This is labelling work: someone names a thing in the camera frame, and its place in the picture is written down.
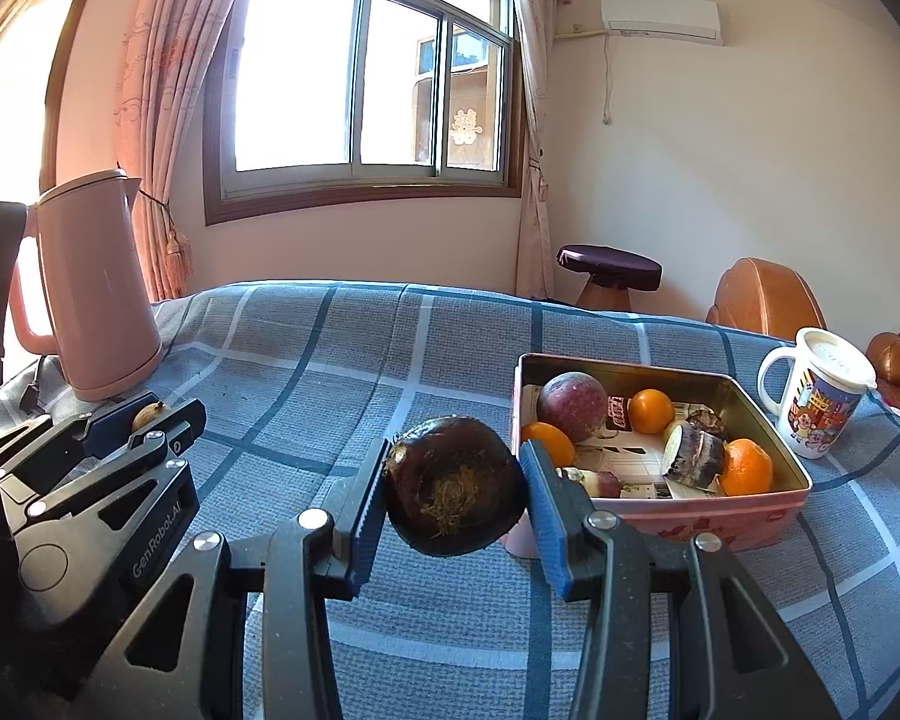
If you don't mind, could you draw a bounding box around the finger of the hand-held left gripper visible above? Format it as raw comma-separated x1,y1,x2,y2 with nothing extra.
0,392,162,492
21,397,209,520

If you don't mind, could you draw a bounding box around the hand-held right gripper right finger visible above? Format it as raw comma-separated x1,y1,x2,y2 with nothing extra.
517,439,841,720

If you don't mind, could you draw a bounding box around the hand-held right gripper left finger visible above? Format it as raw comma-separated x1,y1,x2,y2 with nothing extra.
82,436,392,720

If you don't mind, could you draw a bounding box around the small orange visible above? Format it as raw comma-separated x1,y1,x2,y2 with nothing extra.
521,421,577,468
628,388,677,436

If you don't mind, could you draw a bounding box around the dark brown water chestnut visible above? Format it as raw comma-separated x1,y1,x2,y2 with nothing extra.
384,416,530,558

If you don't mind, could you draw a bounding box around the purple round fruit with stem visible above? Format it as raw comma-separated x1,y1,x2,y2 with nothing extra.
536,372,610,443

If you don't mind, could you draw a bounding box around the pink metal tin box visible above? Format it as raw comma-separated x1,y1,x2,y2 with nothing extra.
506,352,815,560

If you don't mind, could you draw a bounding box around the large orange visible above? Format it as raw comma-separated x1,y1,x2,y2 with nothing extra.
718,438,775,497

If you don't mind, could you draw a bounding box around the newspaper lining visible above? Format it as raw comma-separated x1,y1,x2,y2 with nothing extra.
570,390,721,500

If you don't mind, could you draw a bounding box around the pink electric kettle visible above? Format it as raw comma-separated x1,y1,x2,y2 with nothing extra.
7,170,164,403

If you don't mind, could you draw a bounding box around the curtain tieback tassel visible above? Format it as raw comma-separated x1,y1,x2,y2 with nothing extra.
136,190,196,293

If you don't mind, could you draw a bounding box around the blue plaid tablecloth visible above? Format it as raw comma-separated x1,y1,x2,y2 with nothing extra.
0,280,900,720

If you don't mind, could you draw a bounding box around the round purple cushioned stool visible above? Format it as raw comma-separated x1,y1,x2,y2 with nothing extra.
556,244,662,310

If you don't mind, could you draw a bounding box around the white cartoon mug with lid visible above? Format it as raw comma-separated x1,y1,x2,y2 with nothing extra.
757,328,877,460

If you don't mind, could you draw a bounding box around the narrow pink curtain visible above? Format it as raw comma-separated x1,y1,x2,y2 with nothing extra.
506,0,563,301

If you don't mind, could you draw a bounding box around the brown leather armchair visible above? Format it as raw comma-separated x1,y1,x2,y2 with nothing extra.
705,257,827,341

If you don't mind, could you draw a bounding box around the wide pink curtain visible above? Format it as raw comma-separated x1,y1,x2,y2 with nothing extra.
116,0,260,301

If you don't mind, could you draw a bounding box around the brown framed sliding window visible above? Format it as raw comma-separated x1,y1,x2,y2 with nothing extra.
204,0,526,226

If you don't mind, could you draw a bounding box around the brown leather sofa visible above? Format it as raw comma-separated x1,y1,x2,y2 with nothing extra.
866,330,900,451

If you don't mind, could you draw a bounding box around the white air conditioner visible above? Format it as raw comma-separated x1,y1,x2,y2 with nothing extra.
600,0,722,46

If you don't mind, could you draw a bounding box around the black power plug cable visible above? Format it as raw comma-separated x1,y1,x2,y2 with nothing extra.
24,355,62,412

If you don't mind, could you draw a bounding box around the air conditioner power cord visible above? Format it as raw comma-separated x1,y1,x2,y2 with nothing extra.
555,26,614,125

